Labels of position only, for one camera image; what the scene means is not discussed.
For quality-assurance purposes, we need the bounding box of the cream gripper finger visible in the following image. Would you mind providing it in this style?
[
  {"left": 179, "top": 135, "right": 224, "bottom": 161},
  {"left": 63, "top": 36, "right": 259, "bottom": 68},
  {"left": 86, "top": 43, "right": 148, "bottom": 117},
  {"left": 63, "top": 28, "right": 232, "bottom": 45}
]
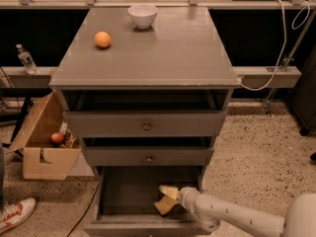
[{"left": 159, "top": 185, "right": 179, "bottom": 199}]

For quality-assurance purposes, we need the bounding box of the yellow sponge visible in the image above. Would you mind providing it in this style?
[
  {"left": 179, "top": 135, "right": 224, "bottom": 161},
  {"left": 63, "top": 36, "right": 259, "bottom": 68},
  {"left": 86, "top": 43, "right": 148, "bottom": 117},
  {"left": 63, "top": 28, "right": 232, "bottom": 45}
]
[{"left": 154, "top": 196, "right": 179, "bottom": 216}]

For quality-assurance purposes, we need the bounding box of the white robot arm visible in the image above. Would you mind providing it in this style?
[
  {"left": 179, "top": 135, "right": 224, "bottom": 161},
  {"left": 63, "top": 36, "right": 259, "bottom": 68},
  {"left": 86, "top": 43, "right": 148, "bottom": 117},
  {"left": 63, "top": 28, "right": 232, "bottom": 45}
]
[{"left": 154, "top": 185, "right": 284, "bottom": 237}]

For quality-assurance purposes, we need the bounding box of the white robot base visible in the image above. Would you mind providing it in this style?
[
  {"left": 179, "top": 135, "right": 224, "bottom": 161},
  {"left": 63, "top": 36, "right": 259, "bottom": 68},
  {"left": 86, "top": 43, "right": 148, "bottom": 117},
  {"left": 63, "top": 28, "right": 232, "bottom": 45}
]
[{"left": 282, "top": 194, "right": 316, "bottom": 237}]

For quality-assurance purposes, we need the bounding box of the grey open bottom drawer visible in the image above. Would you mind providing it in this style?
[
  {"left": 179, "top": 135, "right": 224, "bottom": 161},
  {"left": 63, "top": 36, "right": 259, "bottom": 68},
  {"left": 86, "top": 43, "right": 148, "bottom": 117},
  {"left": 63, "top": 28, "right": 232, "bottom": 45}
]
[{"left": 85, "top": 166, "right": 206, "bottom": 237}]

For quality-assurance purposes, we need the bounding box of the grey middle drawer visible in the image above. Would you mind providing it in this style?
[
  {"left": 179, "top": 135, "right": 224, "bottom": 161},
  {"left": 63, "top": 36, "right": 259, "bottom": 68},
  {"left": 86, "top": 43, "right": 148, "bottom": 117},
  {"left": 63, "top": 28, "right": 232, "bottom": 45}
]
[{"left": 81, "top": 136, "right": 214, "bottom": 166}]

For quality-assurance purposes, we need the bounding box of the grey drawer cabinet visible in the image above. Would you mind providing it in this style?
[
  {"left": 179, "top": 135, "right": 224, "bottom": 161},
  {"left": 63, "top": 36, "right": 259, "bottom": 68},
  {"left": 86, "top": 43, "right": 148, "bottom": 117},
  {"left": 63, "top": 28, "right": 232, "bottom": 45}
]
[{"left": 48, "top": 5, "right": 242, "bottom": 176}]

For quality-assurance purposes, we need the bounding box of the grey top drawer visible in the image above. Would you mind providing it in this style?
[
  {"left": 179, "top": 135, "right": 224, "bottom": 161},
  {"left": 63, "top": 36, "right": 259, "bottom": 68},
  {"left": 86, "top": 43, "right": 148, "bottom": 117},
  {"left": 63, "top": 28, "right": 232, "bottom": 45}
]
[{"left": 62, "top": 90, "right": 229, "bottom": 138}]

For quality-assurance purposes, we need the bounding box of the small white item in box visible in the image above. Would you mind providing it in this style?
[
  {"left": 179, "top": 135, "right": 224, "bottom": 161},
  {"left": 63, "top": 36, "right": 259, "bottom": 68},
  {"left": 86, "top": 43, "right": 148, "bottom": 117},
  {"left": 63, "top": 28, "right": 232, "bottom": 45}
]
[{"left": 59, "top": 122, "right": 68, "bottom": 135}]

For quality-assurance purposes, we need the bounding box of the red apple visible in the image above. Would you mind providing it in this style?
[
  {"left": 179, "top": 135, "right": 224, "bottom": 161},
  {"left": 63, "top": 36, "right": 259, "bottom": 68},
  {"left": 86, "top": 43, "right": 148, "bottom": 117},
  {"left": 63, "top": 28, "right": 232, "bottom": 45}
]
[{"left": 50, "top": 132, "right": 64, "bottom": 145}]

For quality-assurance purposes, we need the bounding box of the cardboard box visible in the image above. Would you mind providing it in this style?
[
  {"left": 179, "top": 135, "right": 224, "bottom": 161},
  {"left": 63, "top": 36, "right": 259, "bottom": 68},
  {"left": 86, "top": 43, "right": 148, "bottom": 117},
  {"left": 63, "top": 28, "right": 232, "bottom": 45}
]
[{"left": 9, "top": 93, "right": 85, "bottom": 180}]

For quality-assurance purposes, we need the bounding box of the white and red sneaker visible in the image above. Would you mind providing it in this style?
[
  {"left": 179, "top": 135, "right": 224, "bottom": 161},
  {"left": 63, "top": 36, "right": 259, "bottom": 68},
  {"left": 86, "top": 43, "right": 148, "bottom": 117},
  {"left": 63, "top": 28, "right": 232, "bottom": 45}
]
[{"left": 0, "top": 197, "right": 37, "bottom": 234}]

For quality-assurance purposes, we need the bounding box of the orange fruit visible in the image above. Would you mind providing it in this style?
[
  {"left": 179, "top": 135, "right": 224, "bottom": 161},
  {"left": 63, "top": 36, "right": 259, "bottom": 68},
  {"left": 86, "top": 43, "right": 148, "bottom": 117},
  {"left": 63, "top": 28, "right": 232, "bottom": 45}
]
[{"left": 95, "top": 32, "right": 111, "bottom": 48}]

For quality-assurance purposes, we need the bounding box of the white bowl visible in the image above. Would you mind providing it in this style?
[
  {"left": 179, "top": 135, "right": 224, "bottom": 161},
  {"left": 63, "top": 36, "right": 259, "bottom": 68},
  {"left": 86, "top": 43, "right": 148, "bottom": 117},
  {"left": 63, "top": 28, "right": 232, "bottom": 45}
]
[{"left": 127, "top": 5, "right": 158, "bottom": 29}]

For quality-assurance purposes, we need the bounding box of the metal tripod pole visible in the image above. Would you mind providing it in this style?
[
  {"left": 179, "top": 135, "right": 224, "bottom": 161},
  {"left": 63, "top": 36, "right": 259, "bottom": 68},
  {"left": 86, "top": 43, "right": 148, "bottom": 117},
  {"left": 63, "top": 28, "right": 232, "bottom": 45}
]
[{"left": 261, "top": 9, "right": 316, "bottom": 116}]

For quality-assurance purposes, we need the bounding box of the clear water bottle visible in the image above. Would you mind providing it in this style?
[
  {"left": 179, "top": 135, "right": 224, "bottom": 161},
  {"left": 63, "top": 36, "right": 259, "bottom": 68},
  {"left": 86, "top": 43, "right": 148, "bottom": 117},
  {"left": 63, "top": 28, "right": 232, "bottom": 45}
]
[{"left": 16, "top": 43, "right": 38, "bottom": 75}]

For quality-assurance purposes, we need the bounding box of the black floor cable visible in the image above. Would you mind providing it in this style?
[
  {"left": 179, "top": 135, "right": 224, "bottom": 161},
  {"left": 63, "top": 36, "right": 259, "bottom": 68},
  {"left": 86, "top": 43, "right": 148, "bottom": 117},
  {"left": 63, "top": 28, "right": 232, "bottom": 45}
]
[{"left": 65, "top": 183, "right": 101, "bottom": 237}]

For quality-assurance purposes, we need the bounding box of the white cable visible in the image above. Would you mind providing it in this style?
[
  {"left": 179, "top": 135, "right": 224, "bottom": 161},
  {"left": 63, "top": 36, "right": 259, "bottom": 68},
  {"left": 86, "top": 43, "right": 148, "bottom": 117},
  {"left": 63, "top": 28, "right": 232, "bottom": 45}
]
[{"left": 239, "top": 0, "right": 312, "bottom": 93}]

